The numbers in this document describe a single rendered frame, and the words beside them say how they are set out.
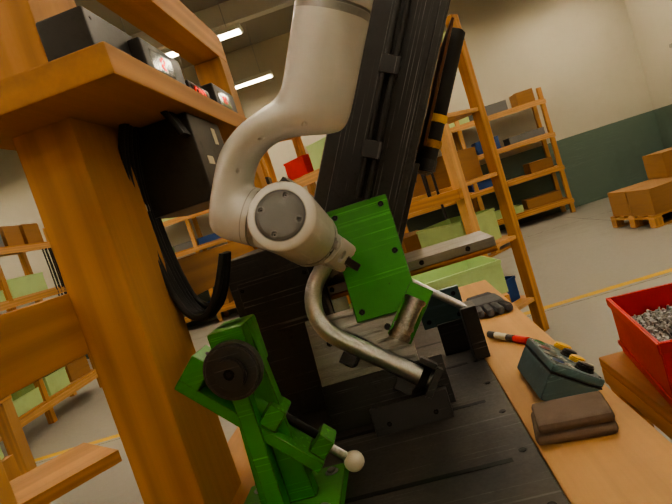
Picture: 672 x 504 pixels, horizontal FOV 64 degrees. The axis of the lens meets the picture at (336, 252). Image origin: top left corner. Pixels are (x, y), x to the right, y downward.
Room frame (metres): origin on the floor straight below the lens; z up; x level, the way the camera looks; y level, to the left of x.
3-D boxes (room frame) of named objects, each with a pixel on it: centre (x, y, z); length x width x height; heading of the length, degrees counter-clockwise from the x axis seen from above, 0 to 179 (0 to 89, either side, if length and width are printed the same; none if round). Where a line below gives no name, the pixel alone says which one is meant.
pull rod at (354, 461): (0.70, 0.08, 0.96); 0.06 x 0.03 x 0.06; 83
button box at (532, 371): (0.84, -0.28, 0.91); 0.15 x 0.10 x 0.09; 173
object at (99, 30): (0.81, 0.24, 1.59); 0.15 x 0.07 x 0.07; 173
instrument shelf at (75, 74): (1.10, 0.25, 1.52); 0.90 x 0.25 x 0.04; 173
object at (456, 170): (4.51, -0.39, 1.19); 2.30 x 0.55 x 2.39; 37
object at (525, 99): (9.45, -2.58, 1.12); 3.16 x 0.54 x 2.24; 86
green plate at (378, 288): (0.99, -0.06, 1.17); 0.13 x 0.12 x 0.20; 173
